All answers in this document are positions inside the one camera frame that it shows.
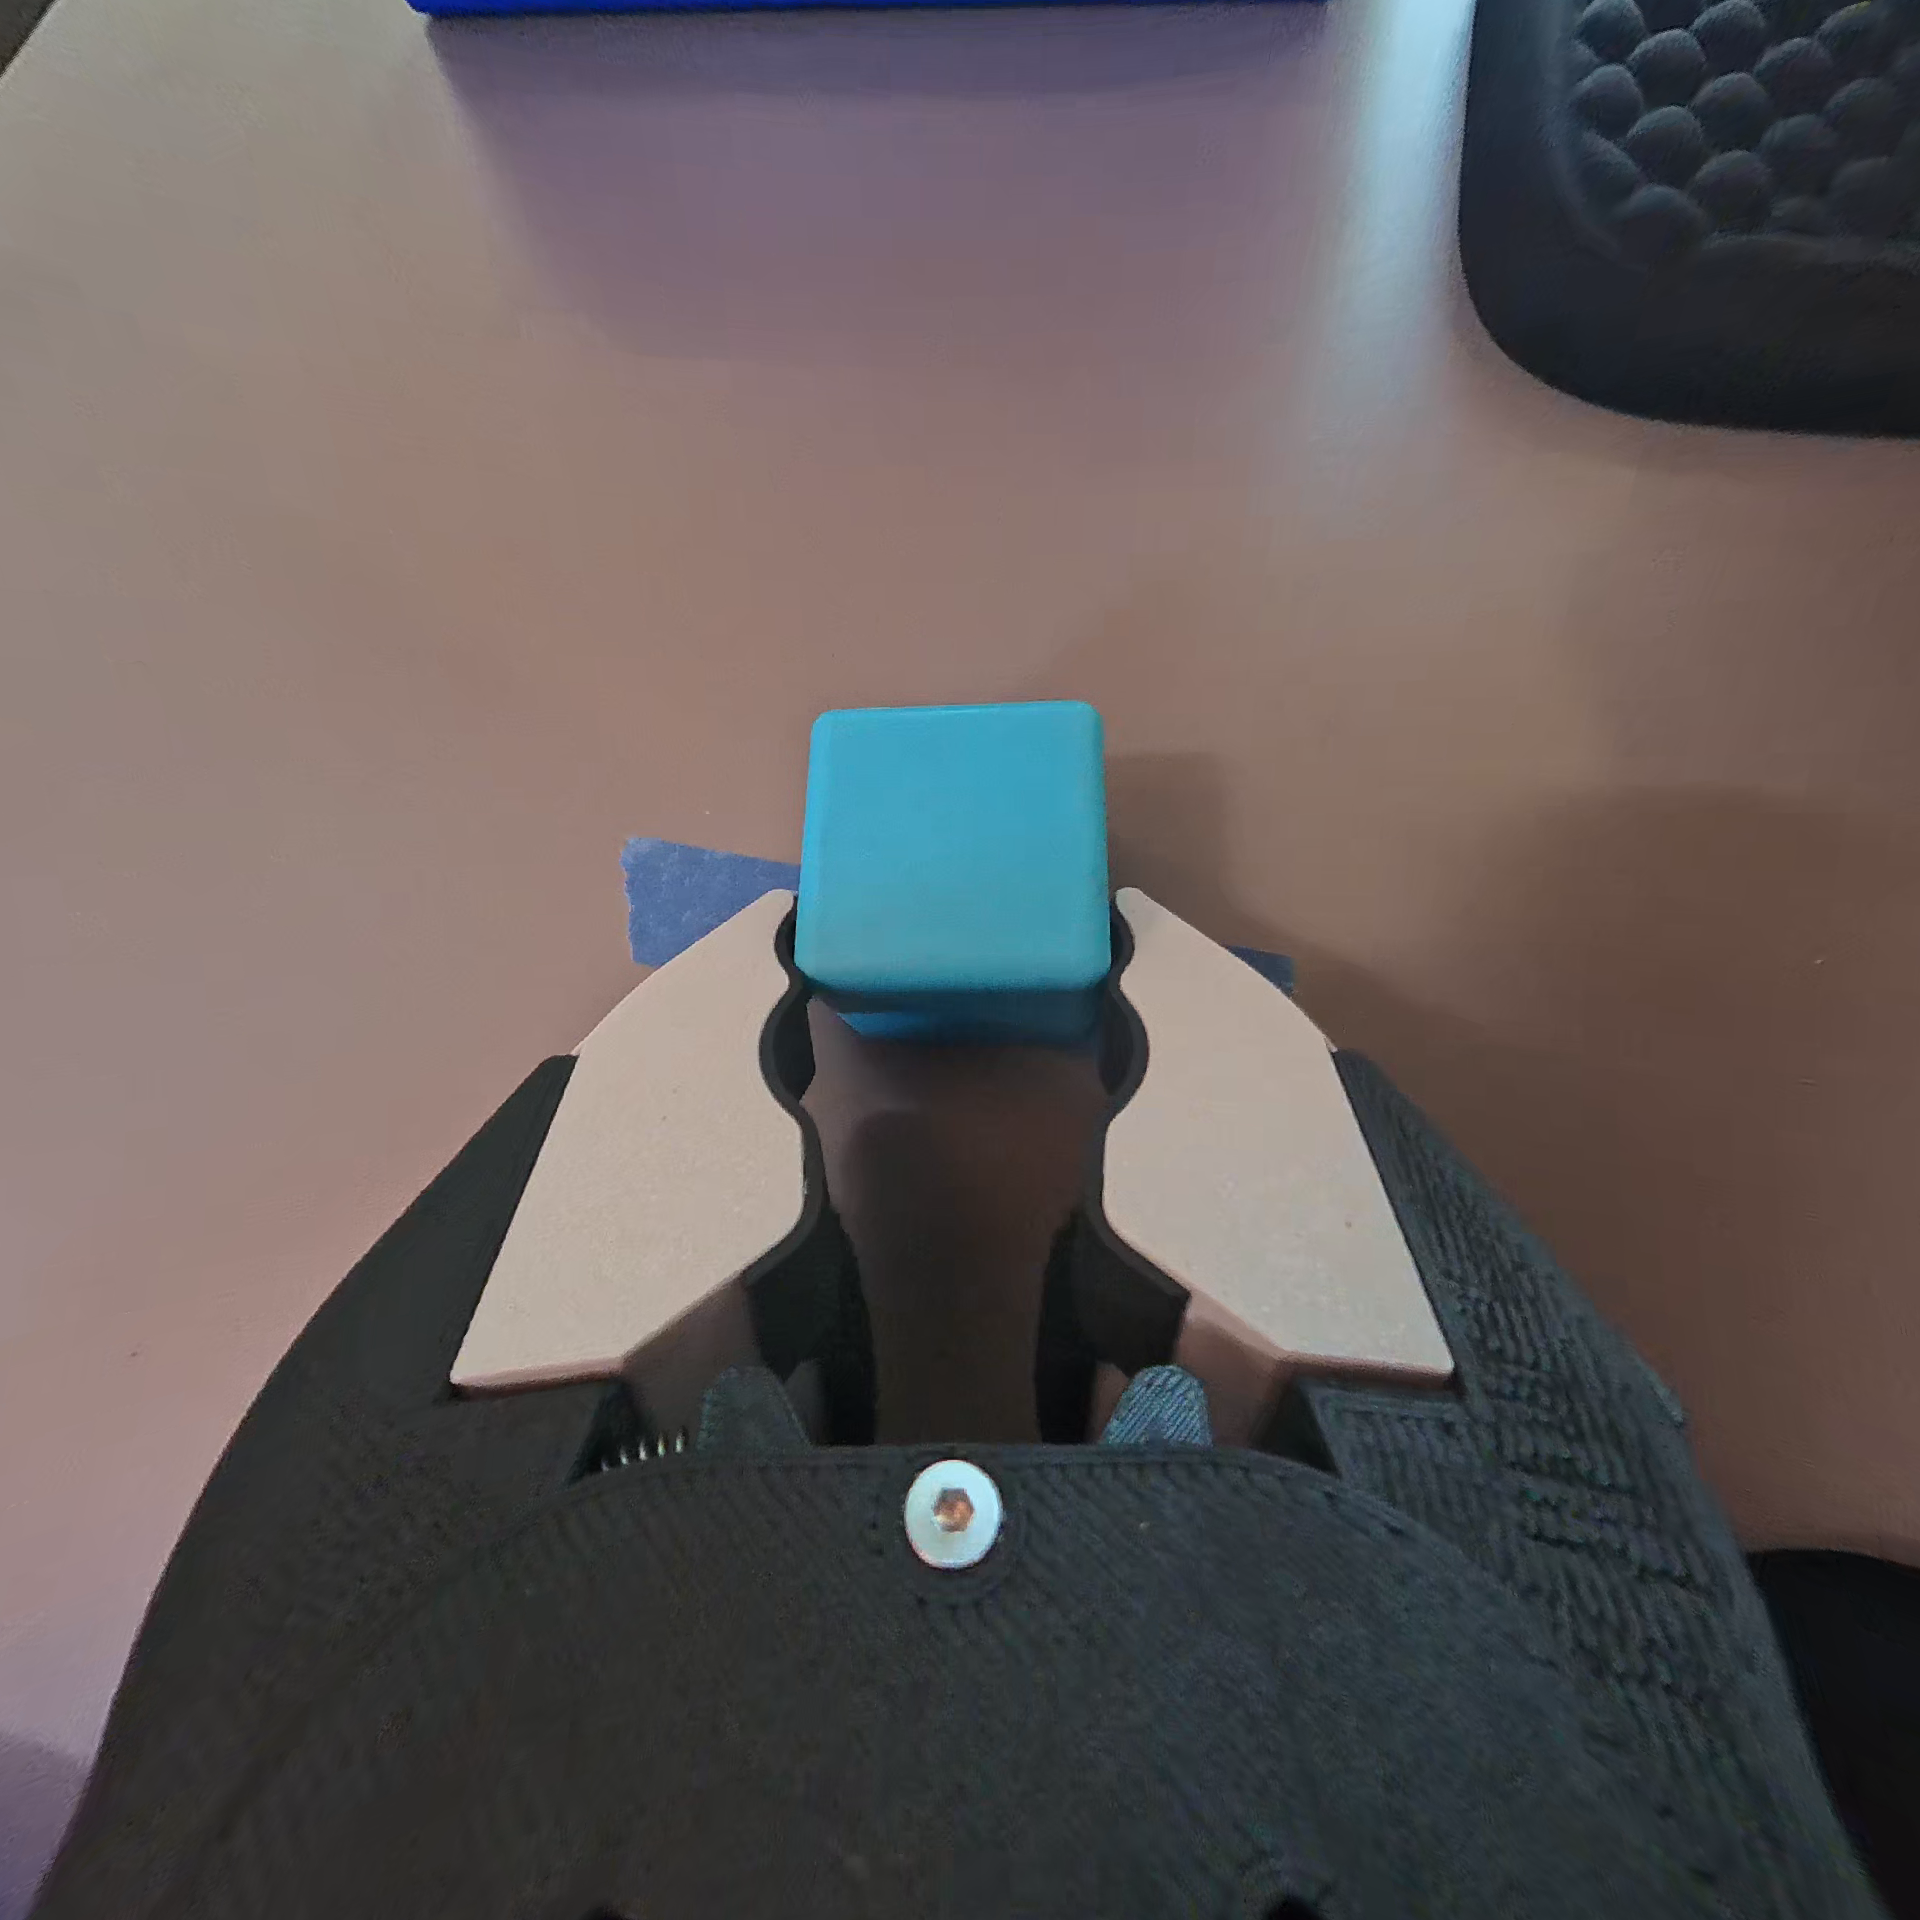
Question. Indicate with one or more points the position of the blue plastic bin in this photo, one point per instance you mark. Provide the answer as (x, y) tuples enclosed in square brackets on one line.
[(871, 6)]

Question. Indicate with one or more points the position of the blue tape strip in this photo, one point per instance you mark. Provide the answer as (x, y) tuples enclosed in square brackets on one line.
[(690, 894)]

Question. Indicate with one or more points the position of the teal foam cube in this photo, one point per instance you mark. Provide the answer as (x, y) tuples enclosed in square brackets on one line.
[(955, 856)]

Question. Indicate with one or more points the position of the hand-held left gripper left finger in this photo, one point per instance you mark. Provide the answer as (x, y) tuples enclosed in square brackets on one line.
[(630, 1187)]

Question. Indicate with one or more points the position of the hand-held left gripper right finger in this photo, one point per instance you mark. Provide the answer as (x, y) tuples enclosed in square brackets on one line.
[(1285, 1187)]

